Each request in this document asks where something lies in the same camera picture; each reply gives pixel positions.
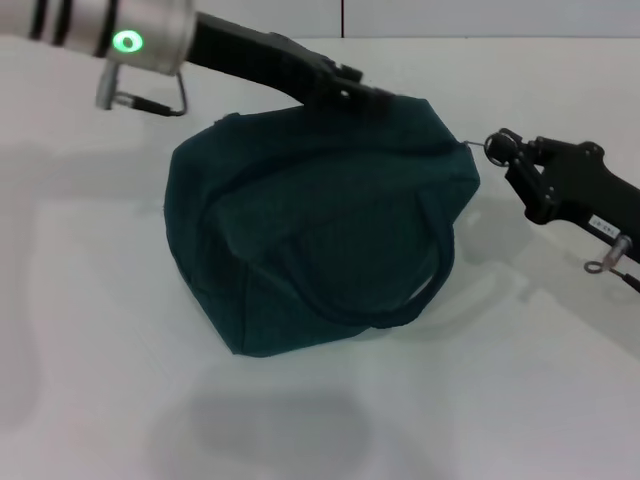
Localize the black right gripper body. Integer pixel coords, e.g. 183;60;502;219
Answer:
522;141;640;251

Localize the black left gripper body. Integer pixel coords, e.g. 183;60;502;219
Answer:
183;10;351;104

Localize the metal zipper pull ring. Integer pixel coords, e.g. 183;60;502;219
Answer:
462;130;519;169

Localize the dark teal fabric bag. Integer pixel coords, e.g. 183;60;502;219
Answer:
163;94;483;359

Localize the grey right gripper cable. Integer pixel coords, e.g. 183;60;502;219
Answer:
583;234;640;297

